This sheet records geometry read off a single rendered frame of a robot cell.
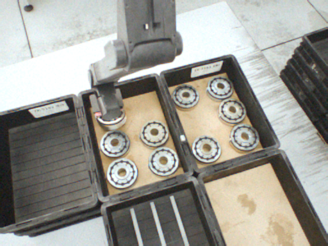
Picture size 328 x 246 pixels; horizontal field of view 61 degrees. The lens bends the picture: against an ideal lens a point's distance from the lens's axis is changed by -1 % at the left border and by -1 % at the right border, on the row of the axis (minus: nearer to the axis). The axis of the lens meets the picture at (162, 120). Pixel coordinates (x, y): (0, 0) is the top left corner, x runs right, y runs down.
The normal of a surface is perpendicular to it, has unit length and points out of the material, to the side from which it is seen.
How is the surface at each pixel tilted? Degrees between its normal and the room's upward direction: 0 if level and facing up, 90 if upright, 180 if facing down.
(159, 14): 57
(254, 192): 0
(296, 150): 0
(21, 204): 0
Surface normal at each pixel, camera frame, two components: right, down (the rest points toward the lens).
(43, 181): 0.00, -0.44
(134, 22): 0.42, 0.41
